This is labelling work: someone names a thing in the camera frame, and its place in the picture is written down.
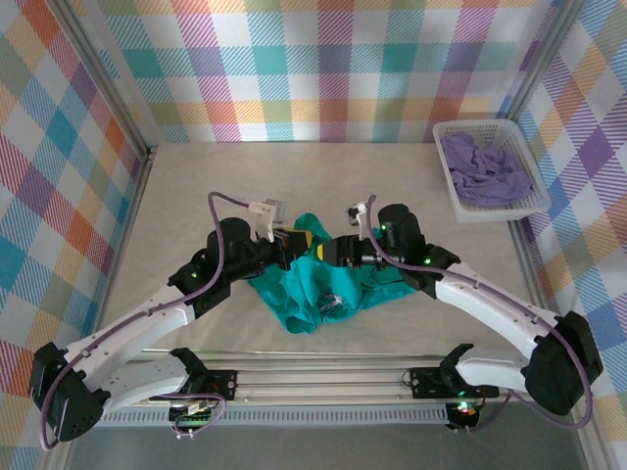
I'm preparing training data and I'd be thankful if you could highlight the green terminal circuit board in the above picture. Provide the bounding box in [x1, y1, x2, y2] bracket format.
[168, 399, 220, 428]

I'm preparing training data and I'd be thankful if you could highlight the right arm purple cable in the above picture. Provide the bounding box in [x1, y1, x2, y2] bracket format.
[364, 194, 595, 431]

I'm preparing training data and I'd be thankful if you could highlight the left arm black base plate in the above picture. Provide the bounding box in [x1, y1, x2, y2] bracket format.
[148, 367, 240, 403]

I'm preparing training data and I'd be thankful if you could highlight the circuit board with LEDs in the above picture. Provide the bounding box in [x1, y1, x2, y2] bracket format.
[446, 399, 482, 432]

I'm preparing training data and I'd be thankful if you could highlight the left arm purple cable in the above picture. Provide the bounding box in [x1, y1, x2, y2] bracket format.
[39, 191, 252, 451]

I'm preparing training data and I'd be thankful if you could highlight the purple crumpled cloth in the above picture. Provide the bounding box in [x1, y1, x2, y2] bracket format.
[442, 133, 535, 207]

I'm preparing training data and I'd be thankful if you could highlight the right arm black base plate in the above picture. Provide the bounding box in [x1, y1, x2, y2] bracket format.
[409, 365, 501, 400]

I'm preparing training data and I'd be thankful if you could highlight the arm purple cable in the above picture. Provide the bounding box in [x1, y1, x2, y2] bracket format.
[39, 191, 252, 451]
[364, 194, 595, 431]

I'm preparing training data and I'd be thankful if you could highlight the grey slotted cable duct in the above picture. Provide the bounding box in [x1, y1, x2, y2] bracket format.
[76, 404, 452, 428]

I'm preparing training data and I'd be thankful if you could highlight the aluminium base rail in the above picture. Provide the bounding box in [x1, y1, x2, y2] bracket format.
[52, 348, 597, 408]

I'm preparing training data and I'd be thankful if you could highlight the aluminium table side rail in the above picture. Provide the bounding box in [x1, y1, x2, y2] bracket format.
[506, 217, 564, 363]
[82, 144, 161, 368]

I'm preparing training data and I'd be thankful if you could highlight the teal t-shirt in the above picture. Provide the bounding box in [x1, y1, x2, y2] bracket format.
[244, 211, 417, 336]

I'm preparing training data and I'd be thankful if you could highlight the white plastic basket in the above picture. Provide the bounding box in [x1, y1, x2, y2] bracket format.
[432, 118, 554, 225]

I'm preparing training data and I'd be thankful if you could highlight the aluminium corner post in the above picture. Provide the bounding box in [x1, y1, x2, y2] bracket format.
[48, 0, 161, 158]
[498, 0, 588, 121]

